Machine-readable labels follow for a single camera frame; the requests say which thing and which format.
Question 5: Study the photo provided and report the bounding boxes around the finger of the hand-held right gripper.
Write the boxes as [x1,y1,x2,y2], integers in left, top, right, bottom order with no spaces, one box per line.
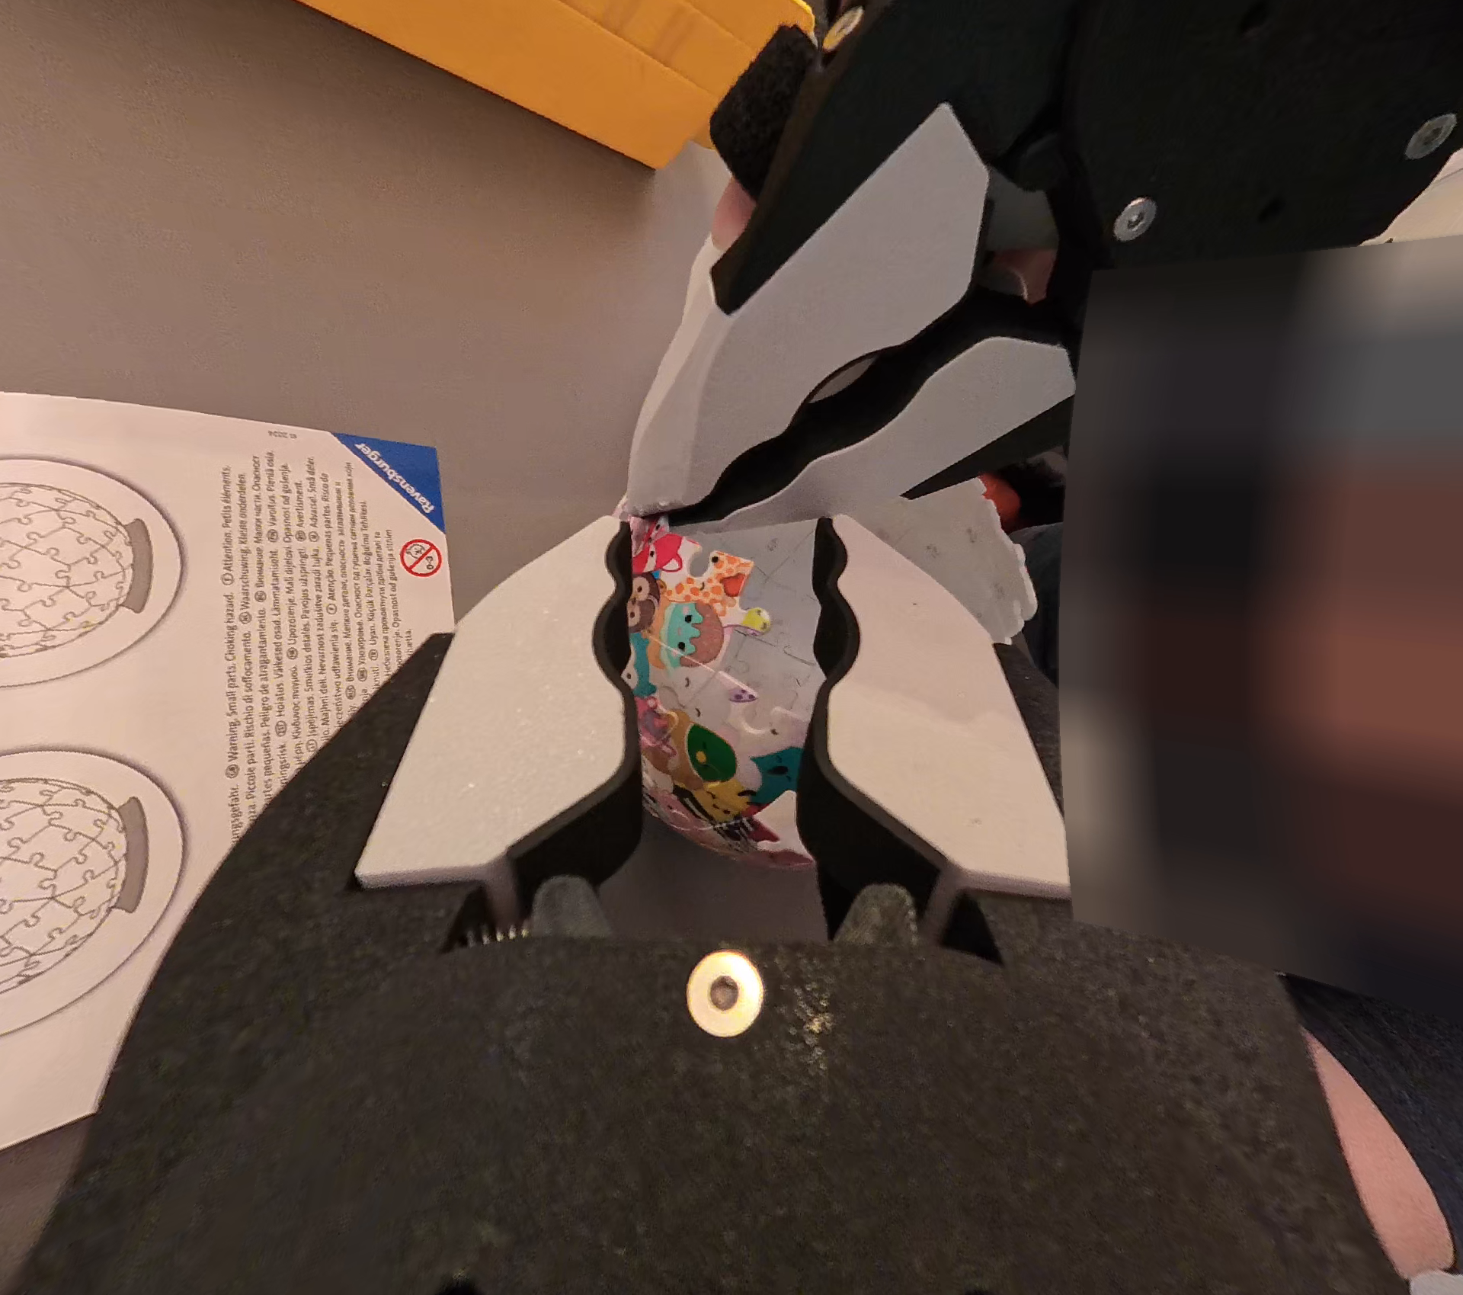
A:
[628,104,994,518]
[684,332,1079,528]

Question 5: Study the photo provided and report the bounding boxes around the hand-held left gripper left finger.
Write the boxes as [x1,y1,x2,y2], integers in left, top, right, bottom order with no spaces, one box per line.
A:
[355,513,650,890]

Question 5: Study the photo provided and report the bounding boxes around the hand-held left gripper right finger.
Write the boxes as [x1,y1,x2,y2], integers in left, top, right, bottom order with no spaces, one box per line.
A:
[798,513,1077,901]

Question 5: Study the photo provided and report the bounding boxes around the colourful puzzle ball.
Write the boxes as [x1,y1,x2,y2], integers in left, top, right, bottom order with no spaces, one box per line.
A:
[618,503,1040,873]

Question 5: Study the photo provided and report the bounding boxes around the white instruction sheet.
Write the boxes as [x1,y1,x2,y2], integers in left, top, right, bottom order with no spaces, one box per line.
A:
[0,391,460,1153]

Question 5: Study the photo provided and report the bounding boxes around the person's leg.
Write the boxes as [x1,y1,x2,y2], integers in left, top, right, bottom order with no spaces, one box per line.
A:
[1281,974,1463,1295]

